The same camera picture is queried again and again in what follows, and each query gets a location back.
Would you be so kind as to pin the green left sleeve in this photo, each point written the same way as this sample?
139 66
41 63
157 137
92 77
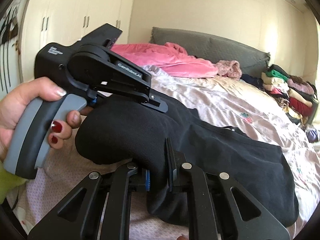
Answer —
8 182

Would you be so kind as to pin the stack of folded clothes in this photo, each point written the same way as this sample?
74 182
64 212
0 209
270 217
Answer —
296 97

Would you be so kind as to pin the left hand red nails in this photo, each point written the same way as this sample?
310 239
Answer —
15 102

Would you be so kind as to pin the pink blanket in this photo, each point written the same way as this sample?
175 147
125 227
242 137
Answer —
171 58

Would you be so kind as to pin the dusty pink crumpled garment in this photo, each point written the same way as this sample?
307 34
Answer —
230 69

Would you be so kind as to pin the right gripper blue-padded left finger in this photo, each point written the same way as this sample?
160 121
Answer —
97 208

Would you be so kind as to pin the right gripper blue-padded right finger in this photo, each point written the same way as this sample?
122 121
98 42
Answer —
219 207

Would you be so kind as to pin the white wardrobe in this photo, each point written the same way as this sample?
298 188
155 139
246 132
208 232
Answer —
67 21

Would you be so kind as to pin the lilac strawberry print sheet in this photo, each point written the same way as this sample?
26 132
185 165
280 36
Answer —
259 117

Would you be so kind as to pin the dark navy garment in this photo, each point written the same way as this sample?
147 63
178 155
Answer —
255 81

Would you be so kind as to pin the grey headboard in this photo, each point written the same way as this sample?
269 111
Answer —
214 48

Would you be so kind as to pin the black garment with orange patches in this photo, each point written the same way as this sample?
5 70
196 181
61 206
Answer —
121 129

